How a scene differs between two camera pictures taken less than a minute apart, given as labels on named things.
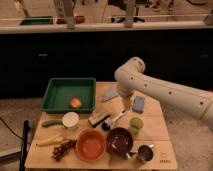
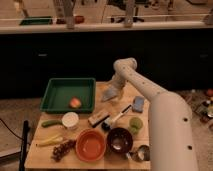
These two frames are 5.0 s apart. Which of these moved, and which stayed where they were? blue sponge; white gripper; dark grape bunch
Moved: white gripper
Stayed: dark grape bunch; blue sponge
